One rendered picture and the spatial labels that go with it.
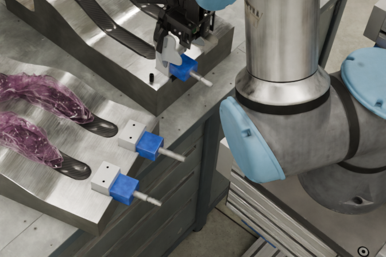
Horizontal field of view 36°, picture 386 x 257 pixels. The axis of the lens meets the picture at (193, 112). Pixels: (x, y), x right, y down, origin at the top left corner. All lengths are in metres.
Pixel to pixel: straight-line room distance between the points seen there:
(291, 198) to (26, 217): 0.52
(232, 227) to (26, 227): 1.03
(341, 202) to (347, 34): 1.89
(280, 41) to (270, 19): 0.03
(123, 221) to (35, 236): 0.36
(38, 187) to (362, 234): 0.57
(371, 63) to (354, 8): 2.08
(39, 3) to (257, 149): 0.81
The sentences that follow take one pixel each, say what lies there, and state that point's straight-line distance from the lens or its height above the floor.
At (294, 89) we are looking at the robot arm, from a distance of 0.69.
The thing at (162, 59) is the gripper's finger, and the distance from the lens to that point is 1.17.
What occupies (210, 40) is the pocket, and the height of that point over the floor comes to 0.87.
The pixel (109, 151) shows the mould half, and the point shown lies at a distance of 1.16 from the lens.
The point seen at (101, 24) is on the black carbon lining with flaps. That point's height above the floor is 0.88.
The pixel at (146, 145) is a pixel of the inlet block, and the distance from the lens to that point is 1.15.
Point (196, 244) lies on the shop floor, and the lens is 2.01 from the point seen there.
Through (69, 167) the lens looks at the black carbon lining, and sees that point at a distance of 1.15.
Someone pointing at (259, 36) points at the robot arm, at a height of 1.35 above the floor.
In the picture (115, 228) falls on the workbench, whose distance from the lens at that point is 1.45.
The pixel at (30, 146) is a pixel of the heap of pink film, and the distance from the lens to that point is 1.14.
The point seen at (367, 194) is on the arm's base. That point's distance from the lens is 0.90.
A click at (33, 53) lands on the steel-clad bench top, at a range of 1.43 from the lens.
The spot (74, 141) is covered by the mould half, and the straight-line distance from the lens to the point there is 1.18.
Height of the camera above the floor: 1.81
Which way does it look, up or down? 52 degrees down
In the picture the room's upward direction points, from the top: 5 degrees clockwise
